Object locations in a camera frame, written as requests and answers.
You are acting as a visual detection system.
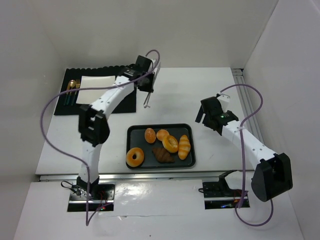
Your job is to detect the metal tongs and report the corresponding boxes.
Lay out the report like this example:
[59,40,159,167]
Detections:
[143,66,161,109]

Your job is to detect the orange hollow bun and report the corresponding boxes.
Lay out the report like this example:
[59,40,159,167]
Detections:
[162,135,179,153]

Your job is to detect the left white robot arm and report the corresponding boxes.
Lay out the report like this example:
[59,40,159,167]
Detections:
[76,55,159,195]

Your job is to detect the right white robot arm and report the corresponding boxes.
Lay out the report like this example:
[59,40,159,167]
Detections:
[195,94,293,202]

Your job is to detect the striped yellow bread roll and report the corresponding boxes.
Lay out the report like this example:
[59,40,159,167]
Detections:
[178,135,191,160]

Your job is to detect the round orange bun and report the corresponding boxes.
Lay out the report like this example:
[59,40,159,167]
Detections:
[156,129,170,142]

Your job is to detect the black baking tray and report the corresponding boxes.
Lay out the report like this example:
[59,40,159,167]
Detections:
[126,123,196,171]

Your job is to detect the round sugared bun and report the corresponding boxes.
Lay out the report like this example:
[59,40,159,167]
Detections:
[144,128,156,144]

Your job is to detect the chocolate croissant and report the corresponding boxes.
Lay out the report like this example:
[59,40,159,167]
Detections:
[152,147,175,164]

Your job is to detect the white square plate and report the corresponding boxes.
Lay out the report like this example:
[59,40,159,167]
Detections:
[76,76,116,105]

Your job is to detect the gold fork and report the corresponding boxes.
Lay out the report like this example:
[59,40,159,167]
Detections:
[71,79,81,106]

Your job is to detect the gold spoon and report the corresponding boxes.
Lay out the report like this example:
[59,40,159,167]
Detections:
[64,79,76,106]

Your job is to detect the black placemat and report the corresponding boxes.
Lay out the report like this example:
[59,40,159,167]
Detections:
[54,65,137,116]

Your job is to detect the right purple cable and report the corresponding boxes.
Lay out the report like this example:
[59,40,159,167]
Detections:
[221,83,274,227]

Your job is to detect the aluminium rail right side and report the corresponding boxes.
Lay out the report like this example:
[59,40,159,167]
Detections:
[231,68,265,144]

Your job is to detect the ring donut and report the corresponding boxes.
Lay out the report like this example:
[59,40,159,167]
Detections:
[125,147,145,168]

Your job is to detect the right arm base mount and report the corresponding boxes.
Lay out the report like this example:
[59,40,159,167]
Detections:
[198,170,242,210]

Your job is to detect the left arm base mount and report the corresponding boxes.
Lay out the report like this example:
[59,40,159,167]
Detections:
[60,180,116,212]

